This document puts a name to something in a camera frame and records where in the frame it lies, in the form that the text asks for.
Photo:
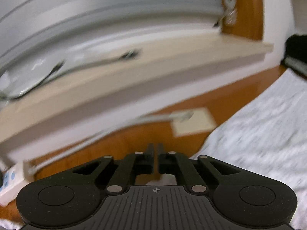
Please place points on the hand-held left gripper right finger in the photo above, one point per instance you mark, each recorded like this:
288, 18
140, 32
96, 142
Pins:
161, 158

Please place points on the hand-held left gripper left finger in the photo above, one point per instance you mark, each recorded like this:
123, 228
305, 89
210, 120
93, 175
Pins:
150, 158

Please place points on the white patterned pajama pants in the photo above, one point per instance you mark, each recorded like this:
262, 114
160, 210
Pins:
263, 129

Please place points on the beige paper note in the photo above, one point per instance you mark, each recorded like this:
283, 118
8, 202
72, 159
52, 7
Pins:
194, 124

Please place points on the beige window sill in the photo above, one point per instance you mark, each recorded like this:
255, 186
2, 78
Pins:
144, 76

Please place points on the white power strip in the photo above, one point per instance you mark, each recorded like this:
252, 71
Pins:
12, 182

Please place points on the clear plastic bag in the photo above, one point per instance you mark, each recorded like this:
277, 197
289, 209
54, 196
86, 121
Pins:
26, 76

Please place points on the grey window blind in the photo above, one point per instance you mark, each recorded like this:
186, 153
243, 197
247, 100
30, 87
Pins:
108, 12

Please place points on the grey printed shirt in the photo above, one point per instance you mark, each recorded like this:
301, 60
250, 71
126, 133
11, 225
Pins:
298, 66

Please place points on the black knit sweater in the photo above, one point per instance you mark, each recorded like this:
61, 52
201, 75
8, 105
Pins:
297, 46

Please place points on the wooden window frame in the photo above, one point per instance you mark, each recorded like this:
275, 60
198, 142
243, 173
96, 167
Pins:
244, 9

